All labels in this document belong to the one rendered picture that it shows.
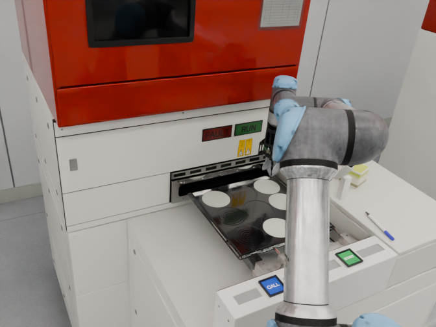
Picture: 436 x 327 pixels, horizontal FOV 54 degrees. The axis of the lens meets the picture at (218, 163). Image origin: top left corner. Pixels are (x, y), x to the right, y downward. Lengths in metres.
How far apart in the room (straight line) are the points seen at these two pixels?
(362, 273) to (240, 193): 0.52
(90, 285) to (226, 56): 0.95
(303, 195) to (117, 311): 1.17
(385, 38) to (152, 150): 3.13
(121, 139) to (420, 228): 0.98
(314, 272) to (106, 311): 1.14
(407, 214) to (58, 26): 1.18
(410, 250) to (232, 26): 0.85
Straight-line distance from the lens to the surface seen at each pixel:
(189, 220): 1.54
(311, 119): 0.86
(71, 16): 1.17
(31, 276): 2.60
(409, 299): 1.64
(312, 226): 0.84
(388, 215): 1.51
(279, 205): 1.53
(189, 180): 1.54
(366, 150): 0.89
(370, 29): 4.06
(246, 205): 1.50
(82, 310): 1.78
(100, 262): 1.64
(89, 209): 1.48
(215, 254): 1.41
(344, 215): 1.48
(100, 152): 1.38
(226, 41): 1.34
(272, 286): 1.14
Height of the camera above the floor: 1.77
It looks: 30 degrees down
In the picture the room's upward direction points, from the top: 5 degrees clockwise
